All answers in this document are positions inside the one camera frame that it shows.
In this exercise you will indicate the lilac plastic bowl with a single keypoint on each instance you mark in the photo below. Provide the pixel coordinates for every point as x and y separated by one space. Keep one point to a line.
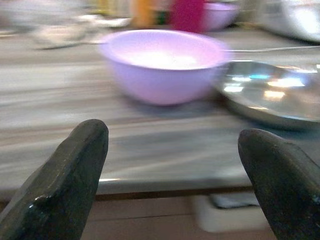
220 16
160 67

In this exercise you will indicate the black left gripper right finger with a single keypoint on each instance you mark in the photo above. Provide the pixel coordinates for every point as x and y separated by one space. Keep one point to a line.
280 180

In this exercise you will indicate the shiny steel plate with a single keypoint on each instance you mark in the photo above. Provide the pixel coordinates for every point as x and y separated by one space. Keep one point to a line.
270 92

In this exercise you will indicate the white box with grey cloth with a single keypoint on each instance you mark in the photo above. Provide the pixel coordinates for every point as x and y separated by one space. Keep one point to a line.
225 212

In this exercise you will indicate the magenta plastic cup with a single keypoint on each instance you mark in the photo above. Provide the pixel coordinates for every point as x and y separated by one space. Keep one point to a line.
187 15

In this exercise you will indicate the orange bottle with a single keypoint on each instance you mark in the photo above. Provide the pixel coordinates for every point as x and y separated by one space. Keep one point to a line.
145 12

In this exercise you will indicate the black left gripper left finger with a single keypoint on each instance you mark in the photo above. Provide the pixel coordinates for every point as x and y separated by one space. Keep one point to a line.
62 180

